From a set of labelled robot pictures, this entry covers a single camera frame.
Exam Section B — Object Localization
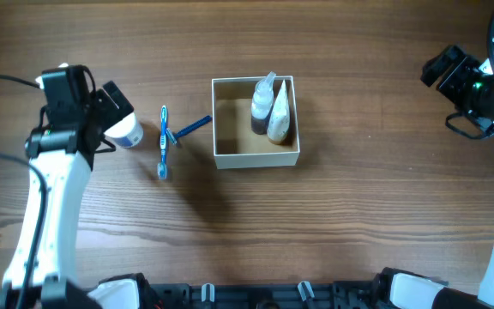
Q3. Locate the white lidded jar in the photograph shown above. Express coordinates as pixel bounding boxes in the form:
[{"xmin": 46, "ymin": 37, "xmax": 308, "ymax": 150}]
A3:
[{"xmin": 105, "ymin": 112, "xmax": 143, "ymax": 148}]

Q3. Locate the blue disposable razor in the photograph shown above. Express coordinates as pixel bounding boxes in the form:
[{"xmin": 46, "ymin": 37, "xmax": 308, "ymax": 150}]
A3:
[{"xmin": 165, "ymin": 115, "xmax": 212, "ymax": 145}]

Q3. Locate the blue white toothbrush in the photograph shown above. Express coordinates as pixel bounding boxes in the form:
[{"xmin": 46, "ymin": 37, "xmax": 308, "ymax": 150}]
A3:
[{"xmin": 157, "ymin": 106, "xmax": 168, "ymax": 179}]

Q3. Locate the clear cap dark bottle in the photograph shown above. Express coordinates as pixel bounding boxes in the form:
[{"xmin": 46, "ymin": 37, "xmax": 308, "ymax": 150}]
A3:
[{"xmin": 250, "ymin": 71, "xmax": 276, "ymax": 135}]

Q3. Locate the white squeeze tube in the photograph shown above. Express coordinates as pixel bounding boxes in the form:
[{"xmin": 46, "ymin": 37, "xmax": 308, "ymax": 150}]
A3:
[{"xmin": 267, "ymin": 81, "xmax": 291, "ymax": 144}]

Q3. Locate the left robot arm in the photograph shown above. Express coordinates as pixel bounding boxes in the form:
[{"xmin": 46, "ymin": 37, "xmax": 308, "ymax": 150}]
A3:
[{"xmin": 0, "ymin": 64, "xmax": 163, "ymax": 308}]

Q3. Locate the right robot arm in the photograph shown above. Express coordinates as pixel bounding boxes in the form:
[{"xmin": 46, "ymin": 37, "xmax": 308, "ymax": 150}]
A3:
[{"xmin": 374, "ymin": 37, "xmax": 494, "ymax": 308}]

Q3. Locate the open cardboard box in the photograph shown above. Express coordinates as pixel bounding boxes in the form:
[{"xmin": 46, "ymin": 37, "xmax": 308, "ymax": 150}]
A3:
[{"xmin": 212, "ymin": 76, "xmax": 300, "ymax": 169}]

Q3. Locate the left black cable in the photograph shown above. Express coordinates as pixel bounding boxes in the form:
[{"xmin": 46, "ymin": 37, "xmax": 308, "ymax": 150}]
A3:
[{"xmin": 0, "ymin": 73, "xmax": 98, "ymax": 309}]

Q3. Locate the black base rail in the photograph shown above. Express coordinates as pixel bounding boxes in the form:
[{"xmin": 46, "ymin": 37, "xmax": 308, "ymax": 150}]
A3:
[{"xmin": 151, "ymin": 282, "xmax": 388, "ymax": 309}]

